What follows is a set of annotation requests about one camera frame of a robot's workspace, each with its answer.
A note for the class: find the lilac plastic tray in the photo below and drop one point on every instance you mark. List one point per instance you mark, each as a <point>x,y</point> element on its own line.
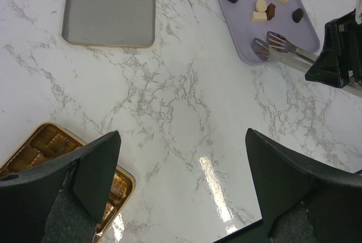
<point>249,19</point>

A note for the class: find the metal tongs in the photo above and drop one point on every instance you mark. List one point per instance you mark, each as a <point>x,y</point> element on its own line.
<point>276,48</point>

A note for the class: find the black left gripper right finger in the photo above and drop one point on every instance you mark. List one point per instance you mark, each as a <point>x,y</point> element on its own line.
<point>302,199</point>

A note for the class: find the silver tin lid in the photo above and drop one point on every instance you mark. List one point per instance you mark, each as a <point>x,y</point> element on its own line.
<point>120,23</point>

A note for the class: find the dark square chocolate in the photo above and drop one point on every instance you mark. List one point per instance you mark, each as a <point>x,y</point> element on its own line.
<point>270,11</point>

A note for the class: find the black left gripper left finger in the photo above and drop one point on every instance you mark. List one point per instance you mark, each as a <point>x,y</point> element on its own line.
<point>61,200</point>

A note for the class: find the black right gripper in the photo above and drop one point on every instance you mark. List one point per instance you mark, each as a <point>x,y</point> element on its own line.
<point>339,63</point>

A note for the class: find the dark oval chocolate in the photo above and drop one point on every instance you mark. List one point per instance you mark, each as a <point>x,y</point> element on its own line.
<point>297,15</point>

